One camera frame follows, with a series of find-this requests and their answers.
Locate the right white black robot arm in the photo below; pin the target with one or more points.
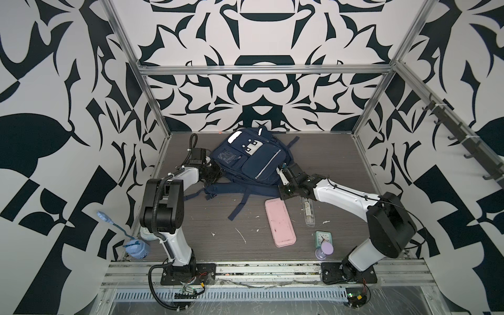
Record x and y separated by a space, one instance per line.
390 225

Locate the aluminium frame rail base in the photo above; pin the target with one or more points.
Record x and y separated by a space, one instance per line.
272 287

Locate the black wall hook rack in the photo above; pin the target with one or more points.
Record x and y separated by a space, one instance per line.
461 133

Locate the pink pencil case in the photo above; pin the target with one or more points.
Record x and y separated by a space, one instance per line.
280 223

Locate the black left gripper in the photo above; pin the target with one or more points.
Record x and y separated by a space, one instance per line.
218 172

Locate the small green circuit board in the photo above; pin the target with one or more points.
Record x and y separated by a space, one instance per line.
357 299

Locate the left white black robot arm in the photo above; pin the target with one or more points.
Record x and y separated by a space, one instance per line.
163 209

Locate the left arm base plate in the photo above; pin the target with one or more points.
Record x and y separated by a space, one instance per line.
190 274

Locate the purple cylindrical container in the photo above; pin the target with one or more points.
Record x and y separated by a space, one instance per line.
324 250

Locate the round mint alarm clock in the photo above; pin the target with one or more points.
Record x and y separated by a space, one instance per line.
147 236

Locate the small green square clock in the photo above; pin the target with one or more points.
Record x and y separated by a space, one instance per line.
321 236

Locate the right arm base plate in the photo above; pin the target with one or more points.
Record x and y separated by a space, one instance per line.
341 273

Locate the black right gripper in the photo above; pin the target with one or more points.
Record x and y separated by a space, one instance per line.
282 195

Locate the navy blue school backpack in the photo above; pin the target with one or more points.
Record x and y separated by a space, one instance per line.
249 159

